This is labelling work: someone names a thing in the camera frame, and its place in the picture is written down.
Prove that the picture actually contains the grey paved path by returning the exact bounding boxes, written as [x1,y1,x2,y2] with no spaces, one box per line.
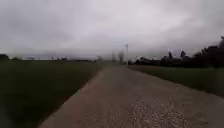
[37,63,224,128]

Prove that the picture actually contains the row of dark trees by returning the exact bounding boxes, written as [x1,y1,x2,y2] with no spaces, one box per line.
[134,35,224,69]

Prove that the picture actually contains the pale street lamp pole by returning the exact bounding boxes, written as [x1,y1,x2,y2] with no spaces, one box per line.
[123,43,130,66]

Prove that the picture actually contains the grass field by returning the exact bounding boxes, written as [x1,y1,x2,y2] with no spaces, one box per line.
[128,64,224,98]
[0,59,105,128]

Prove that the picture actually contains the distant row of trees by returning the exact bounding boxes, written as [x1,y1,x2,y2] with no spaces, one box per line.
[0,53,98,63]

